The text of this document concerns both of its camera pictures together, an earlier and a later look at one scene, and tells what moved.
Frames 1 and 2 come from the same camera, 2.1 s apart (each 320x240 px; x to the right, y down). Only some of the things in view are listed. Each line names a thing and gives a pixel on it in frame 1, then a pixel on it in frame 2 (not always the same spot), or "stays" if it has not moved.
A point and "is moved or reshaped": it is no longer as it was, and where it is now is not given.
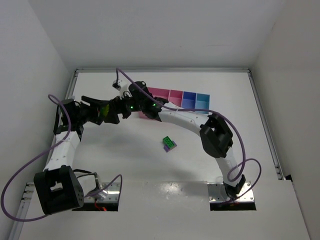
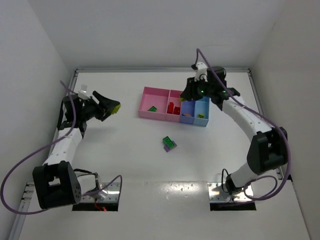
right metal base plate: [217, 193] stays
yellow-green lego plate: [104, 110] is moved or reshaped
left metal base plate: [110, 194] stays
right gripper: [119, 105] to [191, 88]
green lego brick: [167, 141] stays
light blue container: [202, 102] stays
